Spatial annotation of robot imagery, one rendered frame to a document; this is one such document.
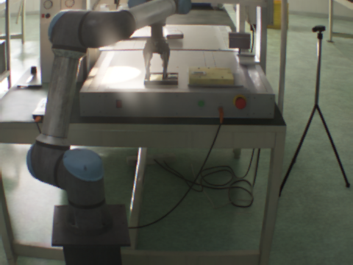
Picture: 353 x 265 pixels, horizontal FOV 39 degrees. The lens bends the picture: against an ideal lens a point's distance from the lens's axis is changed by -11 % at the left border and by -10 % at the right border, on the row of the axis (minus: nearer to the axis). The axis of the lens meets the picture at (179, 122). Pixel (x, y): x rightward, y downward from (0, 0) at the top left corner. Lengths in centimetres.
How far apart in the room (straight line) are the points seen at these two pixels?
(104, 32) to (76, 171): 39
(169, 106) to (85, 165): 59
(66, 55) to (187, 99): 59
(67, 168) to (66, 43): 36
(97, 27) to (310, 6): 832
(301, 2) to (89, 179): 837
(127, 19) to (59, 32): 21
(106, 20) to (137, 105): 55
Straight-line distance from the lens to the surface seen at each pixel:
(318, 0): 972
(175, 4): 181
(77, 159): 152
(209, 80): 202
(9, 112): 218
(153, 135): 199
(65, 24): 158
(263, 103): 201
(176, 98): 198
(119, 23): 154
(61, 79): 159
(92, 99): 201
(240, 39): 243
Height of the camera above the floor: 146
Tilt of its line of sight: 21 degrees down
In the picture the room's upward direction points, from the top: 1 degrees clockwise
